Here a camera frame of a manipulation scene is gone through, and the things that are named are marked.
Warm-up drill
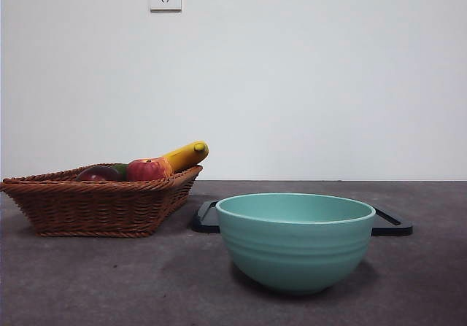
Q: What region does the teal ribbed bowl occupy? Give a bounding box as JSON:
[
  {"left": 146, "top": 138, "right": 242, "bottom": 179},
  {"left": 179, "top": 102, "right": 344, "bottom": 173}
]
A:
[{"left": 215, "top": 193, "right": 377, "bottom": 297}]

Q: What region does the dark purple plum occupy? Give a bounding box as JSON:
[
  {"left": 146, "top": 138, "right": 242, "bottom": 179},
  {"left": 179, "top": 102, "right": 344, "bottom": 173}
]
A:
[{"left": 75, "top": 165, "right": 123, "bottom": 182}]

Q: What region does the yellow banana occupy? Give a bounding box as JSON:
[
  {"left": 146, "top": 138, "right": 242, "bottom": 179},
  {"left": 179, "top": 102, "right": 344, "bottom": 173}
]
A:
[{"left": 160, "top": 140, "right": 210, "bottom": 174}]

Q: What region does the black rectangular tray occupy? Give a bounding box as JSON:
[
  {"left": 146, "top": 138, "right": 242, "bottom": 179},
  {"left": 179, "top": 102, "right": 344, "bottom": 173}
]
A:
[{"left": 190, "top": 200, "right": 414, "bottom": 236}]

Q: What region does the red apple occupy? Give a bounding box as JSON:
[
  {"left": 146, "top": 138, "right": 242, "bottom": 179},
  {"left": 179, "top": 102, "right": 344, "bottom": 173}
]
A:
[{"left": 126, "top": 158, "right": 166, "bottom": 182}]

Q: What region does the green fruit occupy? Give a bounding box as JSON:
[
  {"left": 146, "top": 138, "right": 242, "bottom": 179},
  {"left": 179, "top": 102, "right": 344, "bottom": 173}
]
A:
[{"left": 111, "top": 163, "right": 129, "bottom": 181}]

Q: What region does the brown wicker basket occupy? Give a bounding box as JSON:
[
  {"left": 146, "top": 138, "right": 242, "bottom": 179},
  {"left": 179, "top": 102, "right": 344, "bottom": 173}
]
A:
[{"left": 0, "top": 164, "right": 204, "bottom": 238}]

